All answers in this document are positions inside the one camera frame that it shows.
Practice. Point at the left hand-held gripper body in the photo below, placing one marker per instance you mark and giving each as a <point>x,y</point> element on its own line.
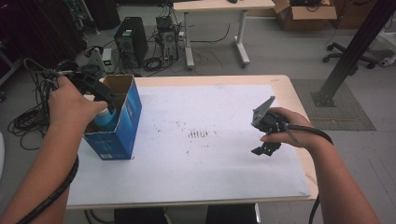
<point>90,85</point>

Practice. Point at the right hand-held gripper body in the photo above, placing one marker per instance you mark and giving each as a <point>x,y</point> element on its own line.
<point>269,123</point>

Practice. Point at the blue bottle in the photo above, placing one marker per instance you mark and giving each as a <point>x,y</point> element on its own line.
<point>104,122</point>

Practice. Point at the blue cardboard box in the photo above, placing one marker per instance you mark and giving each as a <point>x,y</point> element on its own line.
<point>124,133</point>

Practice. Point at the person's left hand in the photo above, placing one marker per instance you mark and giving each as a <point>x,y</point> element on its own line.
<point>70,109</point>

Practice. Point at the person's right hand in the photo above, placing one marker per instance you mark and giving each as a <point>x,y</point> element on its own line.
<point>300,130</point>

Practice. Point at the white power unit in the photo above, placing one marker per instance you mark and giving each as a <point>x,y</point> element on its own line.
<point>107,59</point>

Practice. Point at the white paper sheet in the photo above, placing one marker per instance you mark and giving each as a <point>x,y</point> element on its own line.
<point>202,171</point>

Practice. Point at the black computer tower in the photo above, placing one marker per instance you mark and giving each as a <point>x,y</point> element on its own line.
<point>134,40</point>

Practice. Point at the light wooden table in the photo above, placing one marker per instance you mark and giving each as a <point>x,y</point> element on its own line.
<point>218,80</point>

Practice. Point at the grey floor mat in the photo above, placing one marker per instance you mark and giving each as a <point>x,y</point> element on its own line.
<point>342,119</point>

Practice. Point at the dark curtain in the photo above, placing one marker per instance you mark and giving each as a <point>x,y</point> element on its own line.
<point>37,31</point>

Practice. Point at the open computer case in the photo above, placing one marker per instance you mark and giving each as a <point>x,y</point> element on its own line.
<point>168,40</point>

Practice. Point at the black office chair base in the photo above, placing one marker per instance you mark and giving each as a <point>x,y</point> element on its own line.
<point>348,54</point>

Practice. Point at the open brown cardboard box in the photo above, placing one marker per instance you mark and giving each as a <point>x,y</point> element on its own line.
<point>311,20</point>

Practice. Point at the person's black trousers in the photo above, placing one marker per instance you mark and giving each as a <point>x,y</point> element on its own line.
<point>140,216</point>

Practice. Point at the black metal stand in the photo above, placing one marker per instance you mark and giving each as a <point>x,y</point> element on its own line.
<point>358,46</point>

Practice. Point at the wooden desk in background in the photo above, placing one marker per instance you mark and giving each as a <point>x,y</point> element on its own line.
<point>218,4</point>

